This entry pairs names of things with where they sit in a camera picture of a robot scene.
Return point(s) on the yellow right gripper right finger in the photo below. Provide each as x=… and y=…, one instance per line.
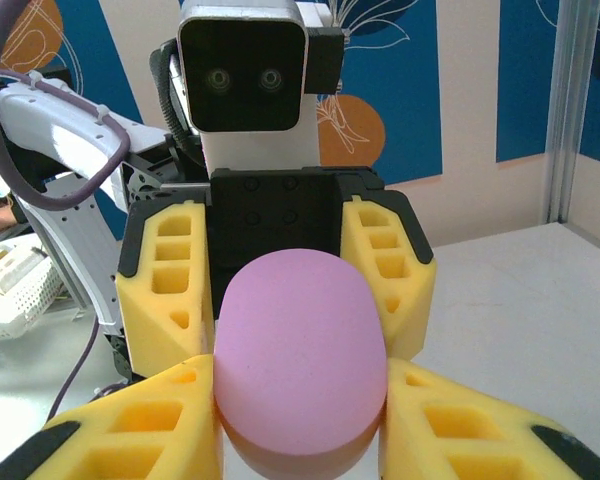
x=405, y=440

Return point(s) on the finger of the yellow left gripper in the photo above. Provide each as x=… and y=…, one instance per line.
x=410, y=320
x=145, y=320

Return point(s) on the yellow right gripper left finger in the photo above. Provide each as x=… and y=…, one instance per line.
x=195, y=440

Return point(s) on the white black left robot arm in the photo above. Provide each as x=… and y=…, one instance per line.
x=55, y=130

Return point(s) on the white perforated plastic basket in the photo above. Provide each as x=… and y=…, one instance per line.
x=20, y=290

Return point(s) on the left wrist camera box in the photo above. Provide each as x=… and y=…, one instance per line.
x=240, y=60

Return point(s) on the aluminium frame post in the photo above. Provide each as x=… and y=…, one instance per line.
x=572, y=100

